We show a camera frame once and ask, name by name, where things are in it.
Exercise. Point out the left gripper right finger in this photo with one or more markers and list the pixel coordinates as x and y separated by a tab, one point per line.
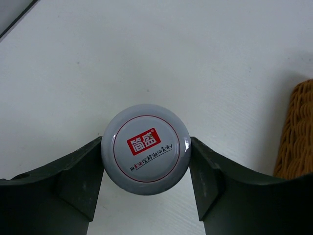
232	199

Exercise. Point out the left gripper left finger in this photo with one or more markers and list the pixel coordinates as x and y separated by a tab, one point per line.
58	198

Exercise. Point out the grey-lidded glass jar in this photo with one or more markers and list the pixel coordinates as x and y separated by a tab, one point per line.
146	149

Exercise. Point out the brown wicker divided basket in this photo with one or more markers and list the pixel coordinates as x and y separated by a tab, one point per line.
295	154

